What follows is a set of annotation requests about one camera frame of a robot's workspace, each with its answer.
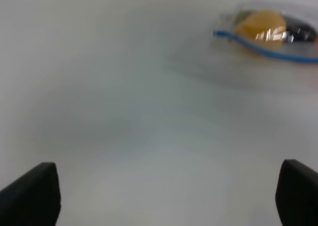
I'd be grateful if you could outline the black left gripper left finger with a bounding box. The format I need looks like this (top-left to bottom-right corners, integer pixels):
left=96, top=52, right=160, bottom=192
left=0, top=162, right=61, bottom=226

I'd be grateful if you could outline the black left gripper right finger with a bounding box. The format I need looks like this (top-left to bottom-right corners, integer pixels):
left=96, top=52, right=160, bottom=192
left=275, top=159, right=318, bottom=226

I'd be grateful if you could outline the clear zip bag blue seal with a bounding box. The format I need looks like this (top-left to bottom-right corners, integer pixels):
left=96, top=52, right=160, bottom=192
left=212, top=1, right=318, bottom=64

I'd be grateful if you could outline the dark purple eggplant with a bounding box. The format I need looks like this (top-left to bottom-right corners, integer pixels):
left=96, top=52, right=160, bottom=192
left=284, top=16, right=318, bottom=43

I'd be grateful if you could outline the yellow pear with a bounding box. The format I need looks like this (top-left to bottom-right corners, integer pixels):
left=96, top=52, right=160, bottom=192
left=234, top=10, right=286, bottom=50

